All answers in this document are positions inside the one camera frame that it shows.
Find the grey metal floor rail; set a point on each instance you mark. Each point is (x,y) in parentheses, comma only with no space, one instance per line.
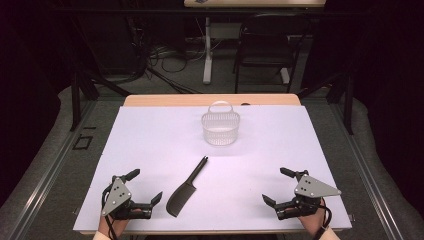
(50,173)
(366,173)

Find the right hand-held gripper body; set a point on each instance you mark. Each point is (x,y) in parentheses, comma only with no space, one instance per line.
(310,191)

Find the light wooden desk top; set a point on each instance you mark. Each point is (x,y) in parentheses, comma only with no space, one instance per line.
(253,3)

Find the grey box under desk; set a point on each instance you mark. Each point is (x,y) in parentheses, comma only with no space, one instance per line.
(225,31)

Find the black chair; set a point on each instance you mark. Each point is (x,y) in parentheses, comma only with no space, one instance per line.
(266,50)

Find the wooden table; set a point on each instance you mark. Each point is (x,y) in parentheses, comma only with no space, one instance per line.
(186,100)

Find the white desk leg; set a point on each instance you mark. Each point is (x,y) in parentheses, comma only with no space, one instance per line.
(208,56)

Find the short black tape strip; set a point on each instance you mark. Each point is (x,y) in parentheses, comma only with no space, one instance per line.
(89,127)

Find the white plastic basket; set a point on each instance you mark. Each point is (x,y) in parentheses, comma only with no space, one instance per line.
(220,128)

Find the person's left hand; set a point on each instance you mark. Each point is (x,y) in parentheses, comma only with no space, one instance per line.
(111,225)

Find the person's right hand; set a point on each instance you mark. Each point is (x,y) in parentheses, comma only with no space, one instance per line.
(311,221)

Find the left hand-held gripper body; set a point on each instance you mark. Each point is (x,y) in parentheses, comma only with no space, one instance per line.
(117,196)

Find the white table mat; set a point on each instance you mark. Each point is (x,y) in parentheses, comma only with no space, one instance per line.
(213,173)

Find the black metal stand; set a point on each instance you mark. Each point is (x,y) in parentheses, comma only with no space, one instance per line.
(348,100)
(77,100)

